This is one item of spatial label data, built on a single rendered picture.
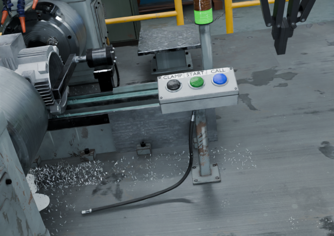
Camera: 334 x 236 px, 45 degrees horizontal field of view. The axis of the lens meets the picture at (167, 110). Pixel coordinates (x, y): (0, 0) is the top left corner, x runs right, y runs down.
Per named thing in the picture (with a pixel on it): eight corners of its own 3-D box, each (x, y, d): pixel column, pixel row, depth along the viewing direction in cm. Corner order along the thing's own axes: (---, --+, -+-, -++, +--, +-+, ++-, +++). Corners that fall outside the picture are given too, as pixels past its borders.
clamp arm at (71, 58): (70, 63, 125) (51, 100, 103) (67, 54, 124) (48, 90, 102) (81, 61, 125) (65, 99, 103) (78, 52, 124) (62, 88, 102)
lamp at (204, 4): (194, 12, 130) (193, -2, 128) (193, 7, 136) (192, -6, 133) (212, 10, 130) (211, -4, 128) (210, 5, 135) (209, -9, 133)
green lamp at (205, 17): (196, 26, 132) (194, 12, 130) (194, 20, 138) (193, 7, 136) (213, 23, 132) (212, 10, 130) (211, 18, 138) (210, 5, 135)
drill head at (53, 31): (6, 100, 128) (-22, 24, 116) (38, 54, 164) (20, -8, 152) (82, 90, 127) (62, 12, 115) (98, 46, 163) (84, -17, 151)
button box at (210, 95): (161, 115, 88) (158, 99, 84) (159, 90, 93) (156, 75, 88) (238, 105, 88) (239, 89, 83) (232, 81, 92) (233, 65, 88)
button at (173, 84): (167, 95, 86) (166, 89, 85) (166, 84, 88) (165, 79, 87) (181, 93, 86) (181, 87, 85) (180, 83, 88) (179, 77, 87)
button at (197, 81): (191, 92, 86) (190, 86, 85) (189, 81, 88) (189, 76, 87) (204, 90, 86) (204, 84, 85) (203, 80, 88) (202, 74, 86)
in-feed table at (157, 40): (142, 81, 155) (137, 52, 150) (143, 55, 179) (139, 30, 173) (203, 73, 154) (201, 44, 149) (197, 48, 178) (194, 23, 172)
